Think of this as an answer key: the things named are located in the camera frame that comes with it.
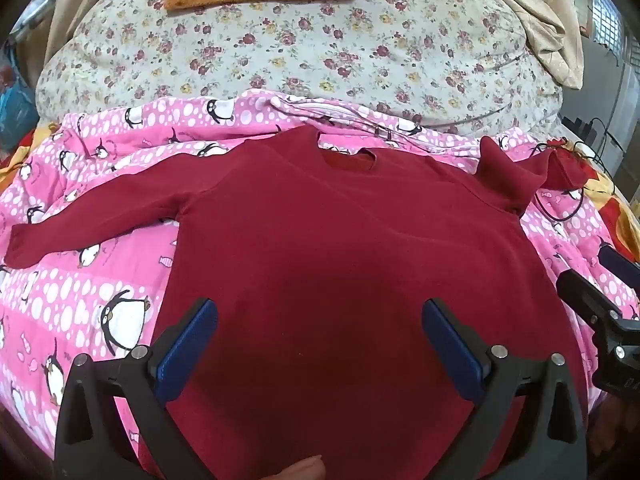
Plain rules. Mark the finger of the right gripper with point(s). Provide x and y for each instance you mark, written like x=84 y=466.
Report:
x=627 y=271
x=588 y=302

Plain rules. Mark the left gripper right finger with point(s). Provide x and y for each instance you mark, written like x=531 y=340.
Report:
x=549 y=439

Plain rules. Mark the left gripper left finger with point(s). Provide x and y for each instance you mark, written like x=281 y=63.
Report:
x=91 y=441

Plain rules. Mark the dark red long-sleeve top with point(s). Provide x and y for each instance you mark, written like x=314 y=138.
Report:
x=319 y=264

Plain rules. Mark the person's right hand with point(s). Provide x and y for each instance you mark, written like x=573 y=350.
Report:
x=610 y=420

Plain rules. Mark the person's left hand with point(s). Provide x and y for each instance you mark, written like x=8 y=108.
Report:
x=311 y=468

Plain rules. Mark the red yellow blanket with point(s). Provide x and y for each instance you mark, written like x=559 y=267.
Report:
x=617 y=216

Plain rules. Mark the black power adapter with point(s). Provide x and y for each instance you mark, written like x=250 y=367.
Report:
x=578 y=127

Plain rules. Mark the pink penguin blanket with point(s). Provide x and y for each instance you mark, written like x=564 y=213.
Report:
x=51 y=310

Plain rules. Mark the floral cream quilt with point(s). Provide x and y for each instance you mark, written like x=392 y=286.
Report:
x=460 y=66

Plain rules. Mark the blue plastic bag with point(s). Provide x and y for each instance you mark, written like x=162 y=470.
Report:
x=18 y=114

